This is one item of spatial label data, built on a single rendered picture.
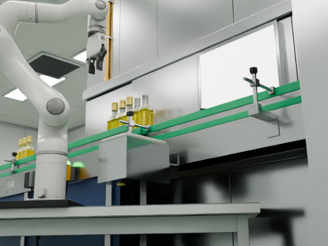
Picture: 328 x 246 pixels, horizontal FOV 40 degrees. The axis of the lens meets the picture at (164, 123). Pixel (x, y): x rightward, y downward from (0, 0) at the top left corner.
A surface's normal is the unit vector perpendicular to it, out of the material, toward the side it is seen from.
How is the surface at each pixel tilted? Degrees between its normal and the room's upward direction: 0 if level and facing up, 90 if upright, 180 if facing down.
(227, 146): 90
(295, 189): 90
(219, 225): 90
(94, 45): 93
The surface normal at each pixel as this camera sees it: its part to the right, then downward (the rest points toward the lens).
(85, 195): -0.71, -0.19
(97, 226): -0.11, -0.29
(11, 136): 0.70, -0.22
